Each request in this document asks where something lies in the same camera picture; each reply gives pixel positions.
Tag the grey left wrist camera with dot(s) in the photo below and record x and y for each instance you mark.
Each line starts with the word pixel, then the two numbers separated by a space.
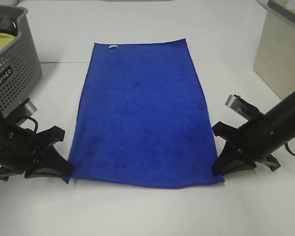
pixel 25 109

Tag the beige storage box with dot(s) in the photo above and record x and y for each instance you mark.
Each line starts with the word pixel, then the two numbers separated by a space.
pixel 275 58

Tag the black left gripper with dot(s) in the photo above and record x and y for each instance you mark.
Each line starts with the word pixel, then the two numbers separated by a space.
pixel 21 146

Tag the black cloth in basket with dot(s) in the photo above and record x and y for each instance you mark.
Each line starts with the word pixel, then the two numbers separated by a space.
pixel 8 26

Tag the blue microfibre towel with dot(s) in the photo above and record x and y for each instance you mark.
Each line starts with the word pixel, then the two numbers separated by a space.
pixel 143 119

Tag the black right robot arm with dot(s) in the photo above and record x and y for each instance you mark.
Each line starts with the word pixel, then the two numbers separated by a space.
pixel 282 117

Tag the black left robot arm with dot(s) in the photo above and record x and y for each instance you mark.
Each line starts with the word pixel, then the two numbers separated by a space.
pixel 25 151

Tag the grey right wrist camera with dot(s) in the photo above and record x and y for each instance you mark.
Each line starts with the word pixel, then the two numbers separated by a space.
pixel 243 108

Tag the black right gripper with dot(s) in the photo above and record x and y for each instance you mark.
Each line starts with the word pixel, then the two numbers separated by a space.
pixel 257 139

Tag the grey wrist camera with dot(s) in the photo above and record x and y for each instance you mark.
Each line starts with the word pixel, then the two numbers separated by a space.
pixel 25 109
pixel 243 108

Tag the grey perforated plastic basket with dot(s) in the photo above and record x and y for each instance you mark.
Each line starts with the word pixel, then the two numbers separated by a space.
pixel 20 69

